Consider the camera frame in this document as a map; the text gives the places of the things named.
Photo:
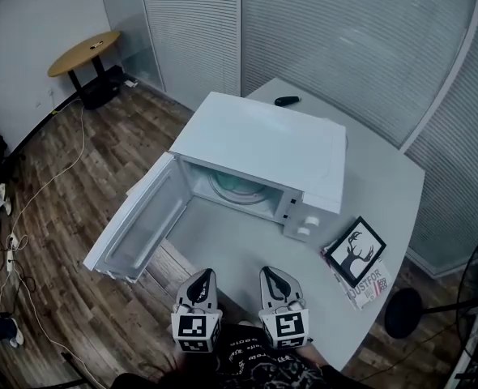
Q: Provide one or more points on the white microwave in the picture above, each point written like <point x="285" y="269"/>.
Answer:
<point x="263" y="136"/>

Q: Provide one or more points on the person's black printed shirt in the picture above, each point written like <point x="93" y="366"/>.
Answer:
<point x="255" y="363"/>

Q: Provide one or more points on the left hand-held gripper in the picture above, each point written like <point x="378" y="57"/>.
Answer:
<point x="194" y="330"/>

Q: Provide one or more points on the black office chair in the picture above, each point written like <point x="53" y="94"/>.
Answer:
<point x="2" y="152"/>

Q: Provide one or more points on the black oval device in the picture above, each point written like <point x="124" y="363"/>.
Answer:
<point x="287" y="101"/>

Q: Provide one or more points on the white magazine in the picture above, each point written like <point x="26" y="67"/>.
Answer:
<point x="370" y="292"/>

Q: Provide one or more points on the glass turntable plate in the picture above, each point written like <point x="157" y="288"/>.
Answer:
<point x="247" y="197"/>

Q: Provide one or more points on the grey table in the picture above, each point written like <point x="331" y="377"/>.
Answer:
<point x="385" y="185"/>

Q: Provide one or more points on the person's left forearm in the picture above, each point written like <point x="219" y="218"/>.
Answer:
<point x="184" y="363"/>

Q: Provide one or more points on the black standing fan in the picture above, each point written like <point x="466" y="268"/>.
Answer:
<point x="403" y="312"/>

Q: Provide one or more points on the white wall power strip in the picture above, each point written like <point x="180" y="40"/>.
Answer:
<point x="131" y="82"/>

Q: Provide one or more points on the black framed deer picture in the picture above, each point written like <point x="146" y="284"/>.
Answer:
<point x="356" y="253"/>

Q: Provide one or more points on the round wooden table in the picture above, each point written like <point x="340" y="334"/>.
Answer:
<point x="81" y="53"/>

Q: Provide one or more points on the person's right forearm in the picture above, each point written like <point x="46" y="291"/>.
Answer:
<point x="308" y="353"/>

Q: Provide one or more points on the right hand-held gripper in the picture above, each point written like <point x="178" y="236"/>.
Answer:
<point x="283" y="328"/>

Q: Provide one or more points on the glass partition with blinds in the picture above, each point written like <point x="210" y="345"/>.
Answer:
<point x="344" y="35"/>

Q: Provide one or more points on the white floor power strip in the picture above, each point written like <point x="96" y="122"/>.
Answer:
<point x="9" y="262"/>
<point x="12" y="241"/>

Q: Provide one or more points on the small dark object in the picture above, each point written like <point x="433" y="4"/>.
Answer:
<point x="96" y="45"/>

